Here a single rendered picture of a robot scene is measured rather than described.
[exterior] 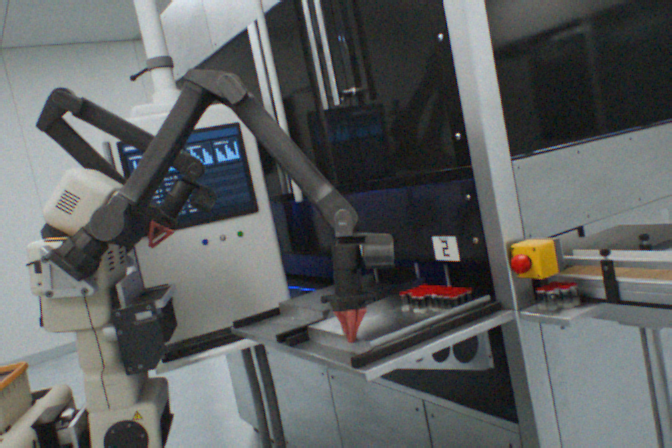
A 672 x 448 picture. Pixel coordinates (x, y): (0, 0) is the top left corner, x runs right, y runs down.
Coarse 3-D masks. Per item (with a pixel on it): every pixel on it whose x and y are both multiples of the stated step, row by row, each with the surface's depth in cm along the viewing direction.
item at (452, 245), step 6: (438, 240) 152; (444, 240) 150; (450, 240) 148; (438, 246) 152; (444, 246) 150; (450, 246) 148; (456, 246) 146; (438, 252) 153; (450, 252) 149; (456, 252) 147; (438, 258) 153; (444, 258) 151; (450, 258) 149; (456, 258) 147
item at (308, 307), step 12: (372, 276) 195; (324, 288) 186; (372, 288) 188; (384, 288) 184; (396, 288) 168; (408, 288) 170; (288, 300) 180; (300, 300) 182; (312, 300) 184; (372, 300) 164; (288, 312) 174; (300, 312) 167; (312, 312) 161; (324, 312) 156
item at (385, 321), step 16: (368, 304) 153; (384, 304) 156; (400, 304) 159; (464, 304) 136; (480, 304) 138; (336, 320) 148; (368, 320) 151; (384, 320) 148; (400, 320) 146; (416, 320) 143; (432, 320) 131; (320, 336) 140; (336, 336) 133; (368, 336) 138; (384, 336) 124; (400, 336) 126; (352, 352) 129
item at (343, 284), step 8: (336, 272) 125; (344, 272) 124; (360, 272) 126; (336, 280) 125; (344, 280) 124; (352, 280) 124; (360, 280) 126; (336, 288) 125; (344, 288) 124; (352, 288) 124; (360, 288) 126; (320, 296) 127; (328, 296) 126; (336, 296) 125; (344, 296) 124; (352, 296) 124; (360, 296) 125; (368, 296) 126; (376, 296) 126; (336, 304) 122
